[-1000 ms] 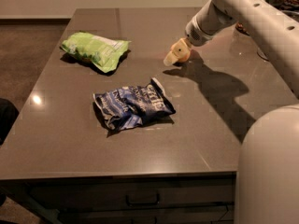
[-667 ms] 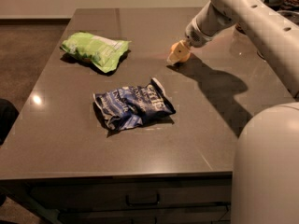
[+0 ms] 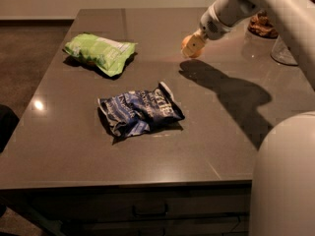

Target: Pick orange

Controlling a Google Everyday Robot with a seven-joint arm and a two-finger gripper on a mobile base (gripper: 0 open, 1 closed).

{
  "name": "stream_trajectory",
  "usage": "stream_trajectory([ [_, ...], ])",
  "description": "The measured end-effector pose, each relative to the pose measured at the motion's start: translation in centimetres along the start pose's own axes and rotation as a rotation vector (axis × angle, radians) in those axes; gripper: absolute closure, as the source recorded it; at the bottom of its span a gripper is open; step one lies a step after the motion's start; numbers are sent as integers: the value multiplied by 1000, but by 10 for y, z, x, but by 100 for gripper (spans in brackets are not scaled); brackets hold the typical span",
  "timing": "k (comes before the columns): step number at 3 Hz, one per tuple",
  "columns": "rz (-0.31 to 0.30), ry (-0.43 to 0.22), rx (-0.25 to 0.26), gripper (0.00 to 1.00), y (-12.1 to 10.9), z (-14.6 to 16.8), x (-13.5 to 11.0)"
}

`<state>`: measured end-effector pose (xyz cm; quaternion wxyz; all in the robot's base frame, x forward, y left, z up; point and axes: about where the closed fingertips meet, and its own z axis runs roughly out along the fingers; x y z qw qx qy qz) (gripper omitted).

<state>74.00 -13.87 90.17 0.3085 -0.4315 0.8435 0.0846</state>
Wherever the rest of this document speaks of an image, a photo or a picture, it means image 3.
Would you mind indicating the clear glass bowl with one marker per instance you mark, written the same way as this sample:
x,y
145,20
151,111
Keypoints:
x,y
282,54

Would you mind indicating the green chip bag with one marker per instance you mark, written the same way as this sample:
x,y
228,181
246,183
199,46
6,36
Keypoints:
x,y
108,55

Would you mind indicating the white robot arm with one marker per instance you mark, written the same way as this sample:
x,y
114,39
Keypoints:
x,y
283,184

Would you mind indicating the glass jar with black lid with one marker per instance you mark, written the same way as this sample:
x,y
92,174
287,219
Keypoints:
x,y
260,25

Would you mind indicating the dark cabinet drawer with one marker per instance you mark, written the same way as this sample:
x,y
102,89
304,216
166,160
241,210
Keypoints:
x,y
199,202

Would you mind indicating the blue chip bag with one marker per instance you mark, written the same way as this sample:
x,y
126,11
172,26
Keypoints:
x,y
137,112

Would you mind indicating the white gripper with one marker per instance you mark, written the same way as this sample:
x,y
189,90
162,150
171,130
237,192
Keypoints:
x,y
211,25

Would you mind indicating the black drawer handle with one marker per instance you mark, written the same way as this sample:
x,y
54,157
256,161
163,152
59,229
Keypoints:
x,y
150,210

